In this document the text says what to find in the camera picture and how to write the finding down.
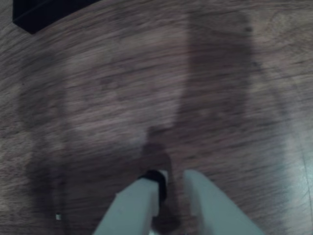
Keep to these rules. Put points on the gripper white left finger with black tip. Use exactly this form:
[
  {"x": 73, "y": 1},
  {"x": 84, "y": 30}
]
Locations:
[{"x": 132, "y": 210}]

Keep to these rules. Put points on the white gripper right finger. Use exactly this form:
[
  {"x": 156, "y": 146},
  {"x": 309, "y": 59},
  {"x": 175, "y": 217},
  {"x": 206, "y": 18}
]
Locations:
[{"x": 215, "y": 213}]

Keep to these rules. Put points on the shallow black box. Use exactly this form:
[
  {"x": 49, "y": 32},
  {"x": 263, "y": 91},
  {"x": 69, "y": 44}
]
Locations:
[{"x": 36, "y": 12}]

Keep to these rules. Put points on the small white crumb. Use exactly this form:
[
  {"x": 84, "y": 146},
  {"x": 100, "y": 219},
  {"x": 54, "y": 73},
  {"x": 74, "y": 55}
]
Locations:
[{"x": 58, "y": 217}]

